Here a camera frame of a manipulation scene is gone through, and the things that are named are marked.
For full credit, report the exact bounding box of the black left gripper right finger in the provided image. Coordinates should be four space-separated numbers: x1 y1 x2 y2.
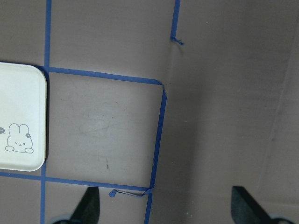
231 186 272 224

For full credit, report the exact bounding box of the cream serving tray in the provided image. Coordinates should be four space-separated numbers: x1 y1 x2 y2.
0 63 47 172

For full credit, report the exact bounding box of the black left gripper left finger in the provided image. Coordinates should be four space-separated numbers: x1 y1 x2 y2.
70 187 100 224

